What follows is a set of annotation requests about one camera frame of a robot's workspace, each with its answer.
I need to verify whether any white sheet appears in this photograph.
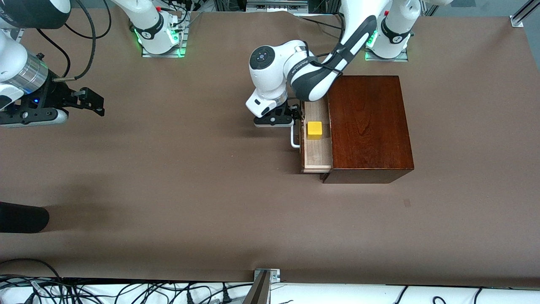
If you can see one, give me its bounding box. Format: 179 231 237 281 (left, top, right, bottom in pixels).
0 277 540 304

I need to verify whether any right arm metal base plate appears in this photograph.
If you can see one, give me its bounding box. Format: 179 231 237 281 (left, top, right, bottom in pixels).
141 12 187 58

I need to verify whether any black base cable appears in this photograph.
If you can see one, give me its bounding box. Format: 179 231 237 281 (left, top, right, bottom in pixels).
295 15 344 32

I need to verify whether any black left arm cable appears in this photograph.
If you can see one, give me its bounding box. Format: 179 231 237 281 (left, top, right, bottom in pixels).
302 40 378 79

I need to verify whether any black equipment box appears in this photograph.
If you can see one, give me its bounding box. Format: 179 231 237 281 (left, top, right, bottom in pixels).
308 0 340 14

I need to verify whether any silver metal bracket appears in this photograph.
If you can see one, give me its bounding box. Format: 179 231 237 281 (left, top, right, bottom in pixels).
253 269 281 283

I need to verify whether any dark wooden cabinet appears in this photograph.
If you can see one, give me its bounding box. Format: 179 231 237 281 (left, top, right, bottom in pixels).
321 75 415 185

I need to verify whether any light wooden drawer with handle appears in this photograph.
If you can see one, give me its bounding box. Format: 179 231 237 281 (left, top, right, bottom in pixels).
289 96 334 174

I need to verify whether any black ribbed cylinder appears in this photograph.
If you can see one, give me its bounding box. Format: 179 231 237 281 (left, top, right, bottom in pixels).
0 202 50 234

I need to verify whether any dark grey profile beam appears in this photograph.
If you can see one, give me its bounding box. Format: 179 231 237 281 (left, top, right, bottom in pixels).
243 270 271 304

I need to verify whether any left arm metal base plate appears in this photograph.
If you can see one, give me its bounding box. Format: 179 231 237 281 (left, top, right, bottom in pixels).
365 47 409 62

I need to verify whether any brown table cover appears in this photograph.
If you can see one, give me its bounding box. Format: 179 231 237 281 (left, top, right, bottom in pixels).
0 8 540 288

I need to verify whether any black looped cable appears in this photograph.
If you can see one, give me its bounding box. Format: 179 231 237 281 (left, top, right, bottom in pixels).
0 258 64 296

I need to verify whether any silver network switch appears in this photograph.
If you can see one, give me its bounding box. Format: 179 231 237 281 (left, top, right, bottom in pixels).
246 0 309 12

